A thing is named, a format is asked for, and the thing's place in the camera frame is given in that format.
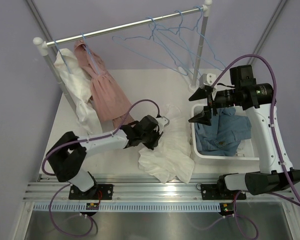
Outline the blue hanger of blouse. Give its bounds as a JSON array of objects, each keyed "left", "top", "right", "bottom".
[{"left": 112, "top": 17, "right": 189, "bottom": 76}]

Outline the pink dress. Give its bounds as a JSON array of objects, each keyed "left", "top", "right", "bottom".
[{"left": 74, "top": 40, "right": 134, "bottom": 128}]

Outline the blue hanger of dress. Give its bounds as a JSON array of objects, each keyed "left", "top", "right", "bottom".
[{"left": 81, "top": 32, "right": 100, "bottom": 75}]

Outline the white slotted cable duct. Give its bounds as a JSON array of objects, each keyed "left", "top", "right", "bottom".
[{"left": 34, "top": 202, "right": 221, "bottom": 213}]

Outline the white plastic basket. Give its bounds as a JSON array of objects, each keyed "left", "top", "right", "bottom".
[{"left": 190, "top": 106, "right": 259, "bottom": 166}]

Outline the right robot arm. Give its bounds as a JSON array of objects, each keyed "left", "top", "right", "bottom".
[{"left": 189, "top": 65, "right": 300, "bottom": 198}]

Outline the metal clothes rack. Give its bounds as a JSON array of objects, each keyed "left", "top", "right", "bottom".
[{"left": 33, "top": 1, "right": 212, "bottom": 112}]

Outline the blue hanger of denim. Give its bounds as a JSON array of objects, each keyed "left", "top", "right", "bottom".
[{"left": 152, "top": 6, "right": 208, "bottom": 80}]

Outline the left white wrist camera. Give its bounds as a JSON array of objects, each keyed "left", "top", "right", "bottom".
[{"left": 156, "top": 116, "right": 170, "bottom": 131}]

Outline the white ruffled blouse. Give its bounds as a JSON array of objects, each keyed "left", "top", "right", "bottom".
[{"left": 138, "top": 104, "right": 195, "bottom": 184}]

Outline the blue hanger of shirt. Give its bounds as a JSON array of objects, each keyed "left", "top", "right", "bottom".
[{"left": 53, "top": 39, "right": 72, "bottom": 74}]

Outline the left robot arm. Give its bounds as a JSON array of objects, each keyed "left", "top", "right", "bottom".
[{"left": 45, "top": 115, "right": 169, "bottom": 200}]

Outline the blue denim skirt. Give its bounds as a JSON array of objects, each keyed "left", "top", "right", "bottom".
[{"left": 194, "top": 107, "right": 252, "bottom": 157}]

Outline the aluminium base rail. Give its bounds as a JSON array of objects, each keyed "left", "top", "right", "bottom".
[{"left": 23, "top": 173, "right": 294, "bottom": 204}]

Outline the white shirt on hanger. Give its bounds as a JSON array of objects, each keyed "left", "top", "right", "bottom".
[{"left": 54, "top": 48, "right": 102, "bottom": 135}]

